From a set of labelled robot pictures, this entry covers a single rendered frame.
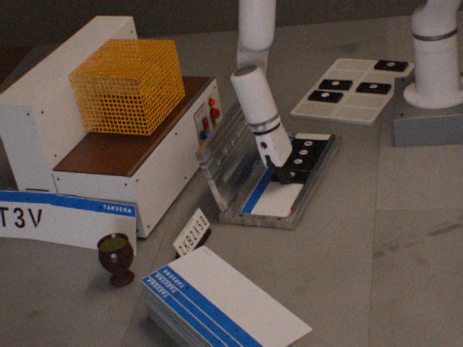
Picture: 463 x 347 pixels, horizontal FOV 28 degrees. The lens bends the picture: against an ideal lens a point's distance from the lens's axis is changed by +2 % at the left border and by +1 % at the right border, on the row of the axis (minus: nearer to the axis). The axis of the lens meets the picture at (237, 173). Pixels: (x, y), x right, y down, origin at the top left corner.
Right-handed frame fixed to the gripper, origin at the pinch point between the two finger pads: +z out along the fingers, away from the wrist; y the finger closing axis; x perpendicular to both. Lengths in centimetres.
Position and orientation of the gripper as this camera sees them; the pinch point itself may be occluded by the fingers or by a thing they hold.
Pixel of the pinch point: (284, 176)
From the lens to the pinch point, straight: 241.3
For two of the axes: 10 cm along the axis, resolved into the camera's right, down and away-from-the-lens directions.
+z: 3.4, 8.4, 4.2
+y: 3.6, -5.3, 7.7
